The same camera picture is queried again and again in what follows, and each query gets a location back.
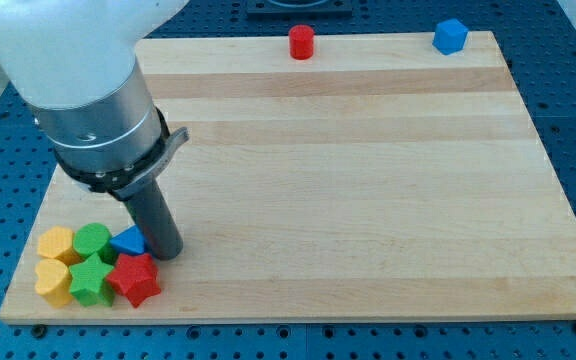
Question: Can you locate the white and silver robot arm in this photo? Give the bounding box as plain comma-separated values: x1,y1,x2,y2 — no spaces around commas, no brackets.
0,0,187,201

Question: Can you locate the light wooden board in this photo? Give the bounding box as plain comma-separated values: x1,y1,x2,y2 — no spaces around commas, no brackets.
0,31,576,325

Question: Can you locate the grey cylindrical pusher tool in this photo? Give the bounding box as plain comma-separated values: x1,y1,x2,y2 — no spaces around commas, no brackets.
124,180,183,260

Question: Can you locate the red cylinder block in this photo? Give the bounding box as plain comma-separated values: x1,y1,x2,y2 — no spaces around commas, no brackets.
288,24,315,60

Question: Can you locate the blue triangle block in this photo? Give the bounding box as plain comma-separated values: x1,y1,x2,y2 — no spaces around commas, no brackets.
110,225,147,256

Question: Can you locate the red star block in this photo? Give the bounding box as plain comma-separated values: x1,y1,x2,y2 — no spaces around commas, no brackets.
105,253,161,308

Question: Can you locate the green cylinder block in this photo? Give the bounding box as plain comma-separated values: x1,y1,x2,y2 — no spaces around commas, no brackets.
73,223,117,265

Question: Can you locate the blue cube block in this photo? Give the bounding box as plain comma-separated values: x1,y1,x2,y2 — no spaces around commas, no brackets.
432,18,469,55

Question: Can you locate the green star block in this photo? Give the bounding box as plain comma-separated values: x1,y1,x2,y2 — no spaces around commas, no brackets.
69,253,115,307

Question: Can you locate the yellow hexagon block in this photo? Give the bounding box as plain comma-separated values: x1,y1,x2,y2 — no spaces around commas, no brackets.
37,226,83,266

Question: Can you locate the yellow heart block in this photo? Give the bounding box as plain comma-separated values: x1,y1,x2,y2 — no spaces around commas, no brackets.
34,259,73,308

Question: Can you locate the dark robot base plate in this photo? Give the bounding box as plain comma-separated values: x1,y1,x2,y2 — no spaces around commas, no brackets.
246,0,353,19

